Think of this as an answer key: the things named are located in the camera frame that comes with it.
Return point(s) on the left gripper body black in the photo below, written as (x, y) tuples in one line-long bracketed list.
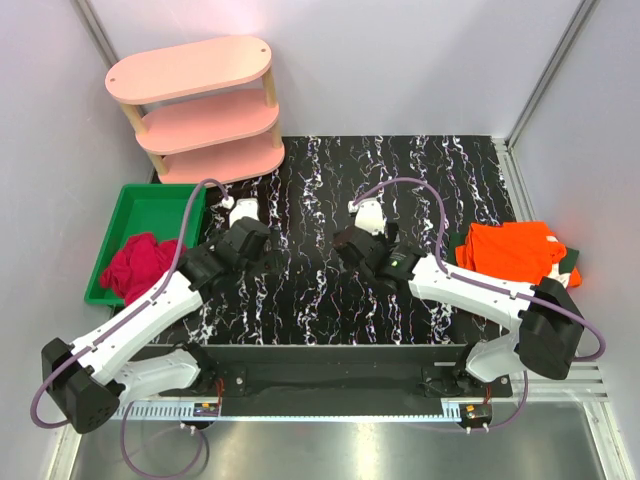
[(251, 263)]

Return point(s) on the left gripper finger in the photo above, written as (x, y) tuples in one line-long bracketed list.
[(276, 237), (274, 262)]

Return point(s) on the dark green t-shirt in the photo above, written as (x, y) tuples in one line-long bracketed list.
[(566, 265)]

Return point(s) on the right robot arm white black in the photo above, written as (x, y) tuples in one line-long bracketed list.
[(542, 321)]

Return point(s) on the white slotted cable duct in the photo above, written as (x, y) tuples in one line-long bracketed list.
[(168, 410)]

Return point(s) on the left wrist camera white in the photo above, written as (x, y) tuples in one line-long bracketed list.
[(239, 209)]

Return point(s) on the pink three-tier shelf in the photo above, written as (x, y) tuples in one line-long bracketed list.
[(200, 110)]

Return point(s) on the green plastic tray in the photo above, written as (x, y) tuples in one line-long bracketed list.
[(154, 208)]

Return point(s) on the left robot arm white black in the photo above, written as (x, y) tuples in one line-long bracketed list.
[(90, 378)]

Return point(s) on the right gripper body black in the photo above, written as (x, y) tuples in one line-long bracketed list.
[(380, 238)]

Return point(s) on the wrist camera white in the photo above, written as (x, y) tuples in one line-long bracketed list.
[(368, 216), (239, 209)]

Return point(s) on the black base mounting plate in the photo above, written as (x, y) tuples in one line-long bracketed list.
[(342, 383)]

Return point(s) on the orange t-shirt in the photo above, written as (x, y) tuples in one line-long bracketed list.
[(515, 251)]

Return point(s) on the aluminium frame rail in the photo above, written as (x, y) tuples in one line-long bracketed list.
[(584, 383)]

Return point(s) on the red t-shirt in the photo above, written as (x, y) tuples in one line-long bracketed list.
[(136, 267)]

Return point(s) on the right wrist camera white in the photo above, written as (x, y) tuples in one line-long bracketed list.
[(368, 216)]

